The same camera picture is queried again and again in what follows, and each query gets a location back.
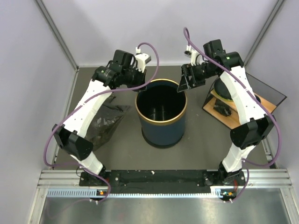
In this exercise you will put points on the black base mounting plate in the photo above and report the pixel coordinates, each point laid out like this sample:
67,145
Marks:
168,181

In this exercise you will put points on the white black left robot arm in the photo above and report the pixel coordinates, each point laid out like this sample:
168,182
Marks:
124,69

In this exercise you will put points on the aluminium frame rail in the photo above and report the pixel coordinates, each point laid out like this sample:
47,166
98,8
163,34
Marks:
257,178

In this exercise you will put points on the dark blue gold-rimmed trash bin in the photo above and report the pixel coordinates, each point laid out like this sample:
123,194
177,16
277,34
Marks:
162,111

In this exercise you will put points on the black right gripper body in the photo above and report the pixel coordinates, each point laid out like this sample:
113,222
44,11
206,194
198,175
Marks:
198,73

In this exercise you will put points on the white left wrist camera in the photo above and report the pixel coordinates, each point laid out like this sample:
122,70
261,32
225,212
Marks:
141,59

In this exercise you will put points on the grey slotted cable duct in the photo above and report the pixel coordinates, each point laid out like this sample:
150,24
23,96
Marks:
94,192

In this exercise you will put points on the black trash bag roll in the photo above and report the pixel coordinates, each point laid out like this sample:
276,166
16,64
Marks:
222,108

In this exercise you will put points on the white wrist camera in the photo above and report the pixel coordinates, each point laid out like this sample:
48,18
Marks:
195,56
141,59

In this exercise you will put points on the wooden shelf with glass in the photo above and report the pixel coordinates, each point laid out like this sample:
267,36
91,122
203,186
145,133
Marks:
269,97

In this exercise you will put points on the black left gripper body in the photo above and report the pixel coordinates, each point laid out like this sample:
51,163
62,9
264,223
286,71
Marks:
135,77

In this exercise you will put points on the black round plate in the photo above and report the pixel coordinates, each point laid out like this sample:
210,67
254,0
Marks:
221,90

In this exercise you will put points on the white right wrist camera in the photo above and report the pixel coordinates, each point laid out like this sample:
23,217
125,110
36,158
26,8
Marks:
195,56

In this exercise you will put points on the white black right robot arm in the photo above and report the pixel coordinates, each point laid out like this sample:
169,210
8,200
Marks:
255,120

